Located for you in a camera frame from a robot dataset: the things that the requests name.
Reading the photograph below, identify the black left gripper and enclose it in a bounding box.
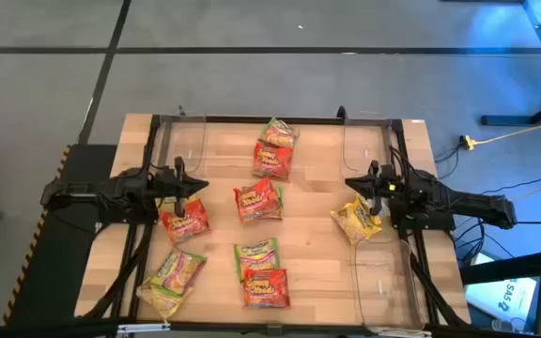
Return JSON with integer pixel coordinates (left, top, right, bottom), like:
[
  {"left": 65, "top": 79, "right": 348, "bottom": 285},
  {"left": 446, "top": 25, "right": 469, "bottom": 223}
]
[{"left": 156, "top": 156, "right": 210, "bottom": 219}]

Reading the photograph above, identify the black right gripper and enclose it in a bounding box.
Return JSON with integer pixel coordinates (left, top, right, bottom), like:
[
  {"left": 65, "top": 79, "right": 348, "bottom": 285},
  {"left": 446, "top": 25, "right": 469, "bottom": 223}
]
[{"left": 344, "top": 160, "right": 394, "bottom": 218}]

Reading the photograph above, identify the red Saucy Noods noodle pack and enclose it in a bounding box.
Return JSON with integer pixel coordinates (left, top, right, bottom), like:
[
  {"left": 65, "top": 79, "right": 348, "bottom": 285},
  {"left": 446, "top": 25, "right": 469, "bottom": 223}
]
[
  {"left": 252, "top": 139, "right": 295, "bottom": 182},
  {"left": 159, "top": 196, "right": 211, "bottom": 246},
  {"left": 241, "top": 267, "right": 292, "bottom": 310},
  {"left": 232, "top": 177, "right": 283, "bottom": 223}
]

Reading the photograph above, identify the clear plastic bin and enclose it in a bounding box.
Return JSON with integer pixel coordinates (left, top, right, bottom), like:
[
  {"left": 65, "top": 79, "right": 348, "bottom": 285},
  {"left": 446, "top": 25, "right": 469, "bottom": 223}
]
[
  {"left": 157, "top": 114, "right": 209, "bottom": 176},
  {"left": 342, "top": 116, "right": 394, "bottom": 176},
  {"left": 350, "top": 232, "right": 426, "bottom": 332}
]

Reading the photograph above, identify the black hazard-striped platform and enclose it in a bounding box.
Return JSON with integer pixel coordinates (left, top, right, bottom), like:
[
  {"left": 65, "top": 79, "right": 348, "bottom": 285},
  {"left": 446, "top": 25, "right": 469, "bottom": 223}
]
[{"left": 3, "top": 143, "right": 117, "bottom": 328}]

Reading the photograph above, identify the black metal beam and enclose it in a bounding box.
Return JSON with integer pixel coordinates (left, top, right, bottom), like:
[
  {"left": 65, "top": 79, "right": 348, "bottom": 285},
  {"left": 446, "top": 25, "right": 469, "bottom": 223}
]
[{"left": 460, "top": 247, "right": 541, "bottom": 286}]

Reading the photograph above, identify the white printed box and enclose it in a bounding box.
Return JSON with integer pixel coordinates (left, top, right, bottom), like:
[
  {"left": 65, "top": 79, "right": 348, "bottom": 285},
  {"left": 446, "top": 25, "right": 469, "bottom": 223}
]
[{"left": 465, "top": 253, "right": 540, "bottom": 325}]

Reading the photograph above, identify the black aluminium table frame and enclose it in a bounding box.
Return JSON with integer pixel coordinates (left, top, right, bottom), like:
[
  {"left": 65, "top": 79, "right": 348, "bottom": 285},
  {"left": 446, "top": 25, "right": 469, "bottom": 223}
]
[{"left": 85, "top": 105, "right": 470, "bottom": 337}]

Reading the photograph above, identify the yellow floor cable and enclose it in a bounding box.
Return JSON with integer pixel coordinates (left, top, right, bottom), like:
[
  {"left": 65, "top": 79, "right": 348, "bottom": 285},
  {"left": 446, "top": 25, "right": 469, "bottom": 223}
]
[{"left": 474, "top": 115, "right": 541, "bottom": 146}]

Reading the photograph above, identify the silver metal bracket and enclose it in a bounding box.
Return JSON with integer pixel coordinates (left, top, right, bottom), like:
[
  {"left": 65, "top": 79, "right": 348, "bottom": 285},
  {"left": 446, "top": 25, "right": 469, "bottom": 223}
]
[
  {"left": 116, "top": 322, "right": 172, "bottom": 335},
  {"left": 377, "top": 327, "right": 434, "bottom": 338}
]

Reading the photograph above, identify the metal desk leg frame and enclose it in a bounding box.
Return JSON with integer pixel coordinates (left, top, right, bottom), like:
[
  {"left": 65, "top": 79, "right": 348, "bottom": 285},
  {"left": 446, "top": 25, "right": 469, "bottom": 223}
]
[{"left": 480, "top": 0, "right": 541, "bottom": 127}]

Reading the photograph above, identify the black floor cable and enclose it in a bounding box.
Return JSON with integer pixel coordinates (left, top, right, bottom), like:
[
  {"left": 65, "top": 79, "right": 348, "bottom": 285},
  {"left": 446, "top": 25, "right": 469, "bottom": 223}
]
[{"left": 479, "top": 171, "right": 541, "bottom": 196}]

